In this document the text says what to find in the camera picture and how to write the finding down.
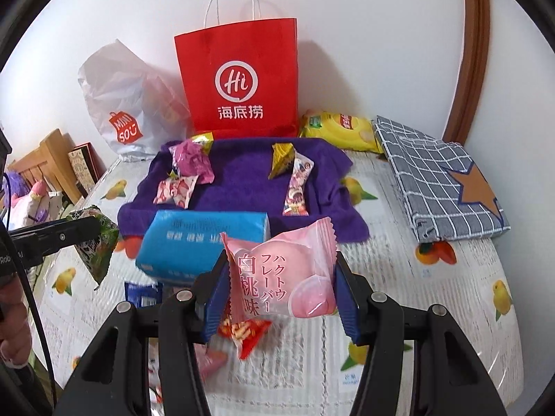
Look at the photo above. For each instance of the wooden headboard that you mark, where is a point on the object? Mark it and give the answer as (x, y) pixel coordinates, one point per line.
(47, 156)

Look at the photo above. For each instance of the blue snack packet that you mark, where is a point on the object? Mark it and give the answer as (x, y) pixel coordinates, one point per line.
(141, 294)

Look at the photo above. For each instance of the long cartoon figure packet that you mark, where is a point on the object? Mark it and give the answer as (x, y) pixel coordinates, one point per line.
(297, 190)

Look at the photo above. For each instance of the purple towel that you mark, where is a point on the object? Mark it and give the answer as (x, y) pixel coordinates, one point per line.
(243, 182)

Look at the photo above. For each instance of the pink strawberry print packet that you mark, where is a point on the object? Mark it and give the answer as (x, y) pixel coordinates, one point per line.
(175, 190)

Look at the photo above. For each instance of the magenta candy packet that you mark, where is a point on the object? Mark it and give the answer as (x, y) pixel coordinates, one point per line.
(190, 160)

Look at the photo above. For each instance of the purple plush toy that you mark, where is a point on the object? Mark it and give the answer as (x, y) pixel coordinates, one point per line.
(17, 182)

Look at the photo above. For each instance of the brown wooden door frame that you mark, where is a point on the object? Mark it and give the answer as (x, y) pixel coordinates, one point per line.
(472, 52)

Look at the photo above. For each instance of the fruit print table cover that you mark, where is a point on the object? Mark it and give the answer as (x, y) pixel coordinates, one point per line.
(433, 290)

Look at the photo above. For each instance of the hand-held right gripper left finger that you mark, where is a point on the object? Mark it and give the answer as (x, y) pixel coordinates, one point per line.
(217, 307)

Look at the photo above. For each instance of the red paper bag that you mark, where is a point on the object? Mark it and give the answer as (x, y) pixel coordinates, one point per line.
(195, 73)

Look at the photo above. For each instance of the white plastic shopping bag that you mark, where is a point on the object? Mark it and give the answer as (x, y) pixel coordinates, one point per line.
(112, 86)

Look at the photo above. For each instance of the grey checked folded cloth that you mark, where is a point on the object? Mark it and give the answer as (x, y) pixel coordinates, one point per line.
(425, 173)

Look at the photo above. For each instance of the patterned flat box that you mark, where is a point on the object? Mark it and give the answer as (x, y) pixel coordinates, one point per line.
(80, 167)

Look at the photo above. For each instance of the blue tissue pack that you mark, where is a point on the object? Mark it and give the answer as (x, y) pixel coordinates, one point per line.
(195, 242)

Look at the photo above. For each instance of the pink peach snack packet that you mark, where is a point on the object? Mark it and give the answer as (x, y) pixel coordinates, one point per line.
(282, 268)

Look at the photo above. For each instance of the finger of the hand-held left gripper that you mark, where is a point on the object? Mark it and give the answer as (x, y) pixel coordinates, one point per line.
(60, 236)

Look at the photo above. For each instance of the colourful pillow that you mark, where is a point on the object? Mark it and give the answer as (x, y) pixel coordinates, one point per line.
(43, 210)

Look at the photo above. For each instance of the yellow chips bag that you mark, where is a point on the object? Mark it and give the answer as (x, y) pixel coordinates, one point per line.
(342, 132)

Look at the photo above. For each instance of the yellow triangular snack packet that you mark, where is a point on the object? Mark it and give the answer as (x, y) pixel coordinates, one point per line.
(281, 160)

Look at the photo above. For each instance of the red snack packet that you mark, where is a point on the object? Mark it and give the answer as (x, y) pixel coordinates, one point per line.
(249, 333)

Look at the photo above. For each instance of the pink plush toy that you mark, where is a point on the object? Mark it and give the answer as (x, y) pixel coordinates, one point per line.
(37, 188)

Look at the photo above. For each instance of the person's left hand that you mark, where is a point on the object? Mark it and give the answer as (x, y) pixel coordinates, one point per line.
(13, 325)

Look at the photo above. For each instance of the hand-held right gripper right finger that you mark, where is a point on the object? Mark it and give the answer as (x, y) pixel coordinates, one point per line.
(347, 307)

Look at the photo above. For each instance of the green snack packet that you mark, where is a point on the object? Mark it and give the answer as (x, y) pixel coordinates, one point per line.
(93, 251)

